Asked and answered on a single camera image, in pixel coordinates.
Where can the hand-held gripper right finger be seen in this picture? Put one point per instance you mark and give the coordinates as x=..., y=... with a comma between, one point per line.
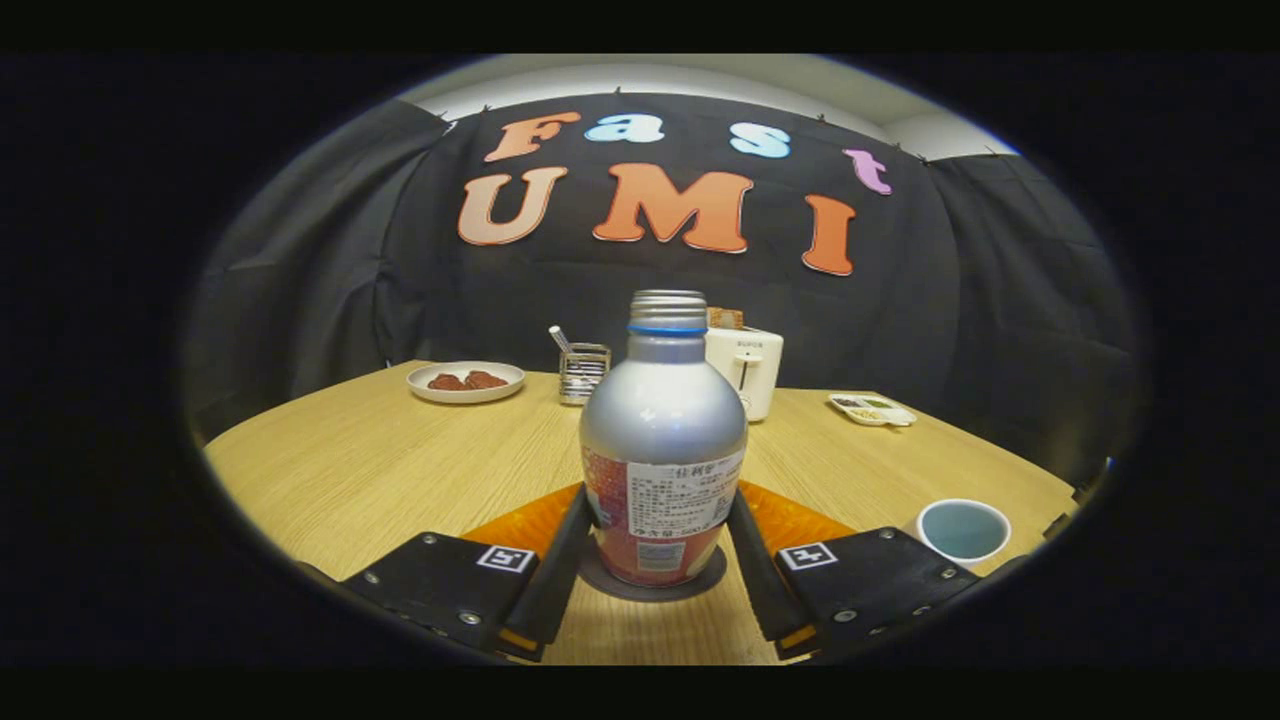
x=765, y=590

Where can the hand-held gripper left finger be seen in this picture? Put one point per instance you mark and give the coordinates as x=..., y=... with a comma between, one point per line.
x=555, y=580

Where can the dark brown round coaster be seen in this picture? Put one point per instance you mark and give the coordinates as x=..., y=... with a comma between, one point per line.
x=650, y=593

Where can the silver bottle with red label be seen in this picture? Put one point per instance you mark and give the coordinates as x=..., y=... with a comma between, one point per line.
x=662, y=420

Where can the white divided dish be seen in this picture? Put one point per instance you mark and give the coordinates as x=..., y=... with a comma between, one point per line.
x=872, y=410

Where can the brown meat piece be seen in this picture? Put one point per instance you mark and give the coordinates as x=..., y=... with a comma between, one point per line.
x=447, y=382
x=486, y=379

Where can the white toaster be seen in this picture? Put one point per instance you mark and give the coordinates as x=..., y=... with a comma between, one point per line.
x=758, y=375

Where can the wooden table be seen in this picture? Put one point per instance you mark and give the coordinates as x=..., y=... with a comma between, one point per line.
x=350, y=480

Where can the white round plate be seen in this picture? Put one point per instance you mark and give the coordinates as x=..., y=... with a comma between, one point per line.
x=420, y=385

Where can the toast slices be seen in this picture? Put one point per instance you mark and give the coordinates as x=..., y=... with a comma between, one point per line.
x=728, y=318

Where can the black backdrop cloth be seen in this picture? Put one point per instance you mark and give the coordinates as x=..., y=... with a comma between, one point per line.
x=950, y=300

